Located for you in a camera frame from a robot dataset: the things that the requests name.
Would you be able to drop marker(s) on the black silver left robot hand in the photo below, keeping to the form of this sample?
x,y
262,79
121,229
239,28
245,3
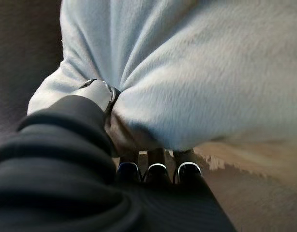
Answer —
x,y
54,174

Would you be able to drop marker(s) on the white fringed cushion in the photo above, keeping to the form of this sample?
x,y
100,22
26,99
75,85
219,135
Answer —
x,y
187,84

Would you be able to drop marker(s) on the grey fabric armchair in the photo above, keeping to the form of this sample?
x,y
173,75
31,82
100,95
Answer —
x,y
22,53

